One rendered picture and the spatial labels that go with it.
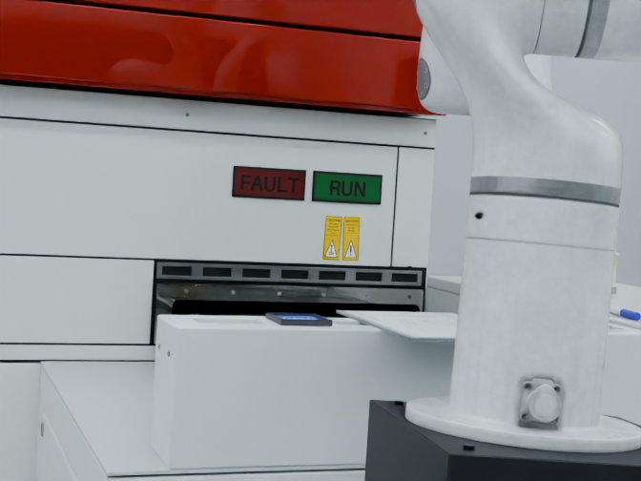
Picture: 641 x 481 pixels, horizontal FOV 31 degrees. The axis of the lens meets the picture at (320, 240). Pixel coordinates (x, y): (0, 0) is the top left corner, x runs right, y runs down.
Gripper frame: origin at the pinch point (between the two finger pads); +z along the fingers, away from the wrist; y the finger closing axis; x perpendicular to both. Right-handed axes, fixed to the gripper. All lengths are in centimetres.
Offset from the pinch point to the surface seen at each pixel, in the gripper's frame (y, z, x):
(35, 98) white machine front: -52, -33, -49
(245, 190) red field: -55, -21, -16
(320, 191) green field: -54, -22, -4
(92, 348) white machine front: -60, 3, -39
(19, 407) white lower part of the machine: -62, 12, -49
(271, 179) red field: -54, -23, -12
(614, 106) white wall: -194, -83, 147
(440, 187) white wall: -200, -54, 87
